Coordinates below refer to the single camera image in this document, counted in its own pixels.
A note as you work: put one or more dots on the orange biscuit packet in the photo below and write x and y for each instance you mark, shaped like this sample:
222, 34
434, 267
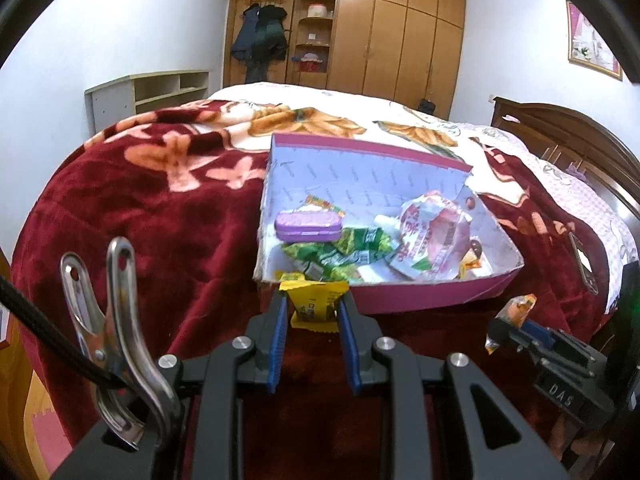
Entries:
470, 262

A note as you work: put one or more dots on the pink cardboard box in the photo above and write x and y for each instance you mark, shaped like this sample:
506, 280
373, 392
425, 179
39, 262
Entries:
410, 297

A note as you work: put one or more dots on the red container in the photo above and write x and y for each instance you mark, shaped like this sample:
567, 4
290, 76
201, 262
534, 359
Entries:
309, 63

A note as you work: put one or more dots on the framed wall picture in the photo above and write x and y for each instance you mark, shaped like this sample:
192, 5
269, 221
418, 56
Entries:
592, 40

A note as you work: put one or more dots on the round pink box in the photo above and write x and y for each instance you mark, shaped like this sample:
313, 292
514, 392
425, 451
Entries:
320, 11

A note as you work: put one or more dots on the small purple cloth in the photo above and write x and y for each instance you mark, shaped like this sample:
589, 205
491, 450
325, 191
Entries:
575, 170

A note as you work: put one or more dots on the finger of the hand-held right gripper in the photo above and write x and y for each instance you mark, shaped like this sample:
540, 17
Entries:
505, 332
542, 335

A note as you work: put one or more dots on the wooden wardrobe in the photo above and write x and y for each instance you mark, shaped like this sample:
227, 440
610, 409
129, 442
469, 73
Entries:
385, 35

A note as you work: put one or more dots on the dark green hanging jacket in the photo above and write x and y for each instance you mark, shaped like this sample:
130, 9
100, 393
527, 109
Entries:
272, 35

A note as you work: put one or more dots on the purple tin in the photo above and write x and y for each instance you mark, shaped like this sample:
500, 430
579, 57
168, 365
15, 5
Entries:
307, 225

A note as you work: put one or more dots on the phone in patterned case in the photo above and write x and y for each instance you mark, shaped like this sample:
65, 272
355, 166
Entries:
584, 262

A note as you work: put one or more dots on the red floral blanket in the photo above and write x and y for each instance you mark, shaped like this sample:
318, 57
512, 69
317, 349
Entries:
150, 220

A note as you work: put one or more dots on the wooden headboard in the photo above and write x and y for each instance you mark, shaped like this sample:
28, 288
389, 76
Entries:
565, 130

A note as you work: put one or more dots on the yellow snack packet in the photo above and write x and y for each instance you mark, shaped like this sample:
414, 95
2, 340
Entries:
312, 305

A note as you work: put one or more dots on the colourful foam floor mat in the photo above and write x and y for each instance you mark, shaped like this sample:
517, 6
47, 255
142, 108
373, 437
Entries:
47, 420

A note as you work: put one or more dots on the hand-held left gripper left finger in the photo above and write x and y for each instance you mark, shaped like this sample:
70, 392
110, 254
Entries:
277, 340

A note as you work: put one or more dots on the small yellow cartoon pouch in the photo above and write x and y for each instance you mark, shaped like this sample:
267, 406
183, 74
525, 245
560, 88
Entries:
322, 205

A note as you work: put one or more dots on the small black bag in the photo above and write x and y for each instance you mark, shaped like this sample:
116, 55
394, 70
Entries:
426, 107

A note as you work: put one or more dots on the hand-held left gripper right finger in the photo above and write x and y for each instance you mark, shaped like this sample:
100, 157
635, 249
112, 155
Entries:
350, 345

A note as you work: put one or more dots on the metal spring clamp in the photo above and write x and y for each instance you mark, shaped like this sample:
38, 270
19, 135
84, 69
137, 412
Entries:
120, 320

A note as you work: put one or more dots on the pink checked bedsheet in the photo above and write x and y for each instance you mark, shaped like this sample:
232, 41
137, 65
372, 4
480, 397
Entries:
590, 200

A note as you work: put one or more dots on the dark blue hanging jacket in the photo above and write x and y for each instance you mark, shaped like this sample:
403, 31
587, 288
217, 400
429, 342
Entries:
245, 35

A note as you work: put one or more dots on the white shelf unit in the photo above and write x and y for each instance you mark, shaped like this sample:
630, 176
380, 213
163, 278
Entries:
150, 92

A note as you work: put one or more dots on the orange brown snack packet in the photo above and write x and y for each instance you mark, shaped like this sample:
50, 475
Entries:
517, 310

